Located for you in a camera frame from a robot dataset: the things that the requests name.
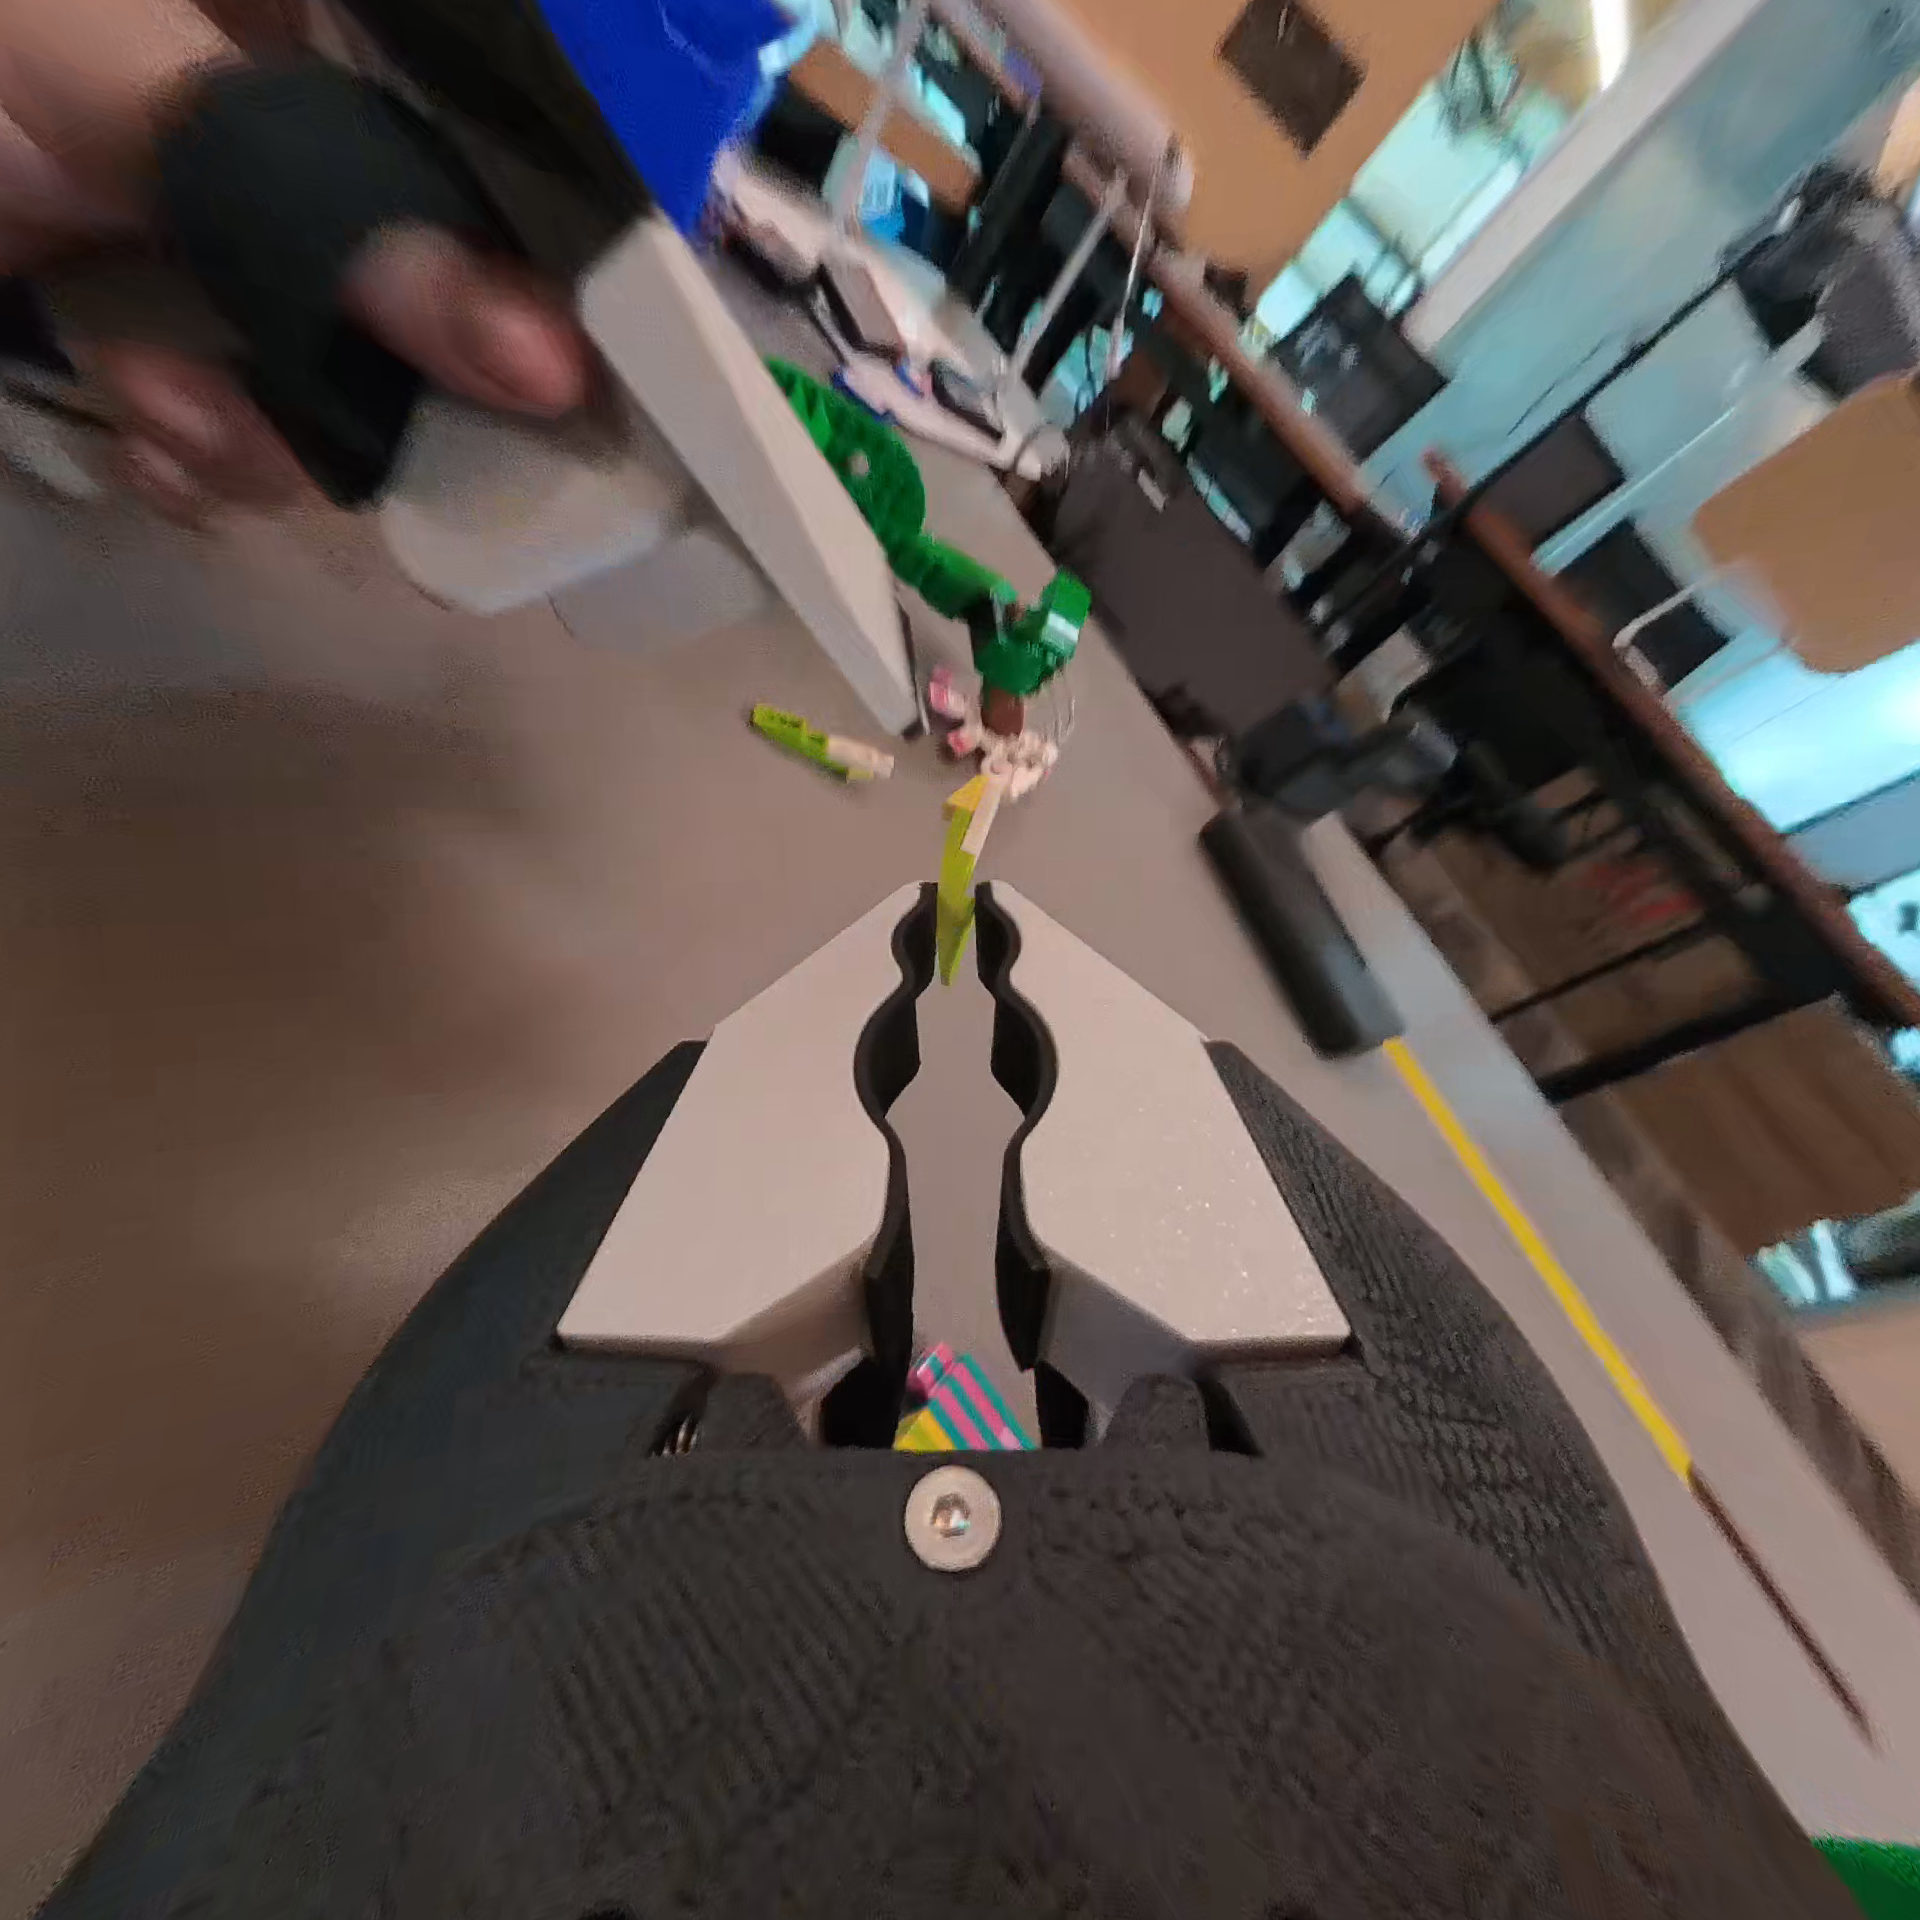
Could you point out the grey clamp box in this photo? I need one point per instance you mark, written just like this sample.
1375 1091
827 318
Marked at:
1319 756

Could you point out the blue bin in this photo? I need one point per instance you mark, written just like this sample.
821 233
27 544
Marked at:
661 90

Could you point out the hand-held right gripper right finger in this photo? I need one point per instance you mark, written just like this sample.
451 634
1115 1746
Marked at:
1185 1184

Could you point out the small beige panel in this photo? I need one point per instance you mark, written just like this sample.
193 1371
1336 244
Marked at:
1830 524

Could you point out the dark grey panel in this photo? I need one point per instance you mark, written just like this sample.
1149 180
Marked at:
1185 585

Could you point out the long brown-edged desk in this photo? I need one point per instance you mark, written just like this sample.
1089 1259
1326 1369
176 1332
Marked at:
1650 713

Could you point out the lime white lego piece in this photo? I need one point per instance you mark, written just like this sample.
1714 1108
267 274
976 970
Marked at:
795 734

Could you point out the yellow tape strip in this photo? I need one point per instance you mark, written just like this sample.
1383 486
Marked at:
1515 1230

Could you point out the black power strip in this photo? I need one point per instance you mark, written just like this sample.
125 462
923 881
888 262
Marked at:
1305 930

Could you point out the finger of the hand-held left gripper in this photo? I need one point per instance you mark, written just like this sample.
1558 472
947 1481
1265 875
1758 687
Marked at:
751 450

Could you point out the beige panel with label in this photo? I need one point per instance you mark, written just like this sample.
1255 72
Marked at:
1425 90

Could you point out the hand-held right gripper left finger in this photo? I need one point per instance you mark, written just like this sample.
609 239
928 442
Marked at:
734 1184

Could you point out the person's left hand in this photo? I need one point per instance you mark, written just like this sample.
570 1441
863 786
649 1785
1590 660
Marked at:
480 329

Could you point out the green lego plant stand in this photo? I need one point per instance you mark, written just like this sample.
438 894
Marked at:
885 480

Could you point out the pink white lego flower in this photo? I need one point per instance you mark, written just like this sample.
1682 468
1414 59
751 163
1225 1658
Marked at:
1021 772

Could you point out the striped teal pink lego wing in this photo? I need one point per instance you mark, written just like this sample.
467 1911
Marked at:
968 1401

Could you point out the lime green lego feather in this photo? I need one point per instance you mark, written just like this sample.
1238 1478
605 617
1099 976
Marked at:
955 915

